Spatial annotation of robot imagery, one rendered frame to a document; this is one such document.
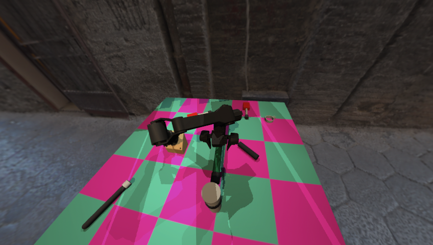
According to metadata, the black cylinder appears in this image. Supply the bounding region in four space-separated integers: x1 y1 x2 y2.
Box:
238 142 259 160

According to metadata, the dark brown band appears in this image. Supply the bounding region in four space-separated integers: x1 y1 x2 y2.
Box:
205 172 222 209

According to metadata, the tan cylindrical post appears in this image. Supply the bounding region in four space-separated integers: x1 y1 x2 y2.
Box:
202 182 222 213

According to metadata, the dark green cylinder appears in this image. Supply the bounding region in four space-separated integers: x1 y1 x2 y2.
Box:
212 147 222 173

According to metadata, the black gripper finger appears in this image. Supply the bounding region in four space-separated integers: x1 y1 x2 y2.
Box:
203 138 211 149
227 139 234 151

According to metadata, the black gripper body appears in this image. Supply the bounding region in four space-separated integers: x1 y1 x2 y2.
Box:
200 126 239 144

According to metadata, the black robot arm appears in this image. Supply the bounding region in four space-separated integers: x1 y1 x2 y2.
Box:
148 104 243 148

